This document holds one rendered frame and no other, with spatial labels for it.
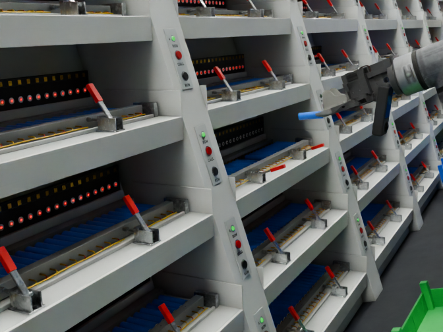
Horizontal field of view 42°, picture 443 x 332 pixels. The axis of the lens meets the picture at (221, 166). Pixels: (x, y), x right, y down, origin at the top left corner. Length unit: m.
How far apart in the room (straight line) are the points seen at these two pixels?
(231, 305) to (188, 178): 0.27
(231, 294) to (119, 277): 0.32
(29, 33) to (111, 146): 0.21
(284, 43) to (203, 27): 0.51
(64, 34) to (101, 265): 0.36
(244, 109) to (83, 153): 0.55
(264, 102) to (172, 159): 0.38
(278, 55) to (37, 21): 0.99
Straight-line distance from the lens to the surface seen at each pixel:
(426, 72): 1.33
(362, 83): 1.37
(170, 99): 1.13
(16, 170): 0.81
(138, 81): 1.17
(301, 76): 1.75
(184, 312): 1.13
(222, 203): 1.16
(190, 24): 1.26
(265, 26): 1.60
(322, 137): 1.75
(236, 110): 1.31
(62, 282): 0.88
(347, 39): 2.44
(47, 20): 0.94
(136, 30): 1.10
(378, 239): 2.05
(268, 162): 1.48
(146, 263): 0.96
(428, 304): 1.70
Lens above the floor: 0.65
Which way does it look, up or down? 4 degrees down
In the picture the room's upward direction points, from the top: 17 degrees counter-clockwise
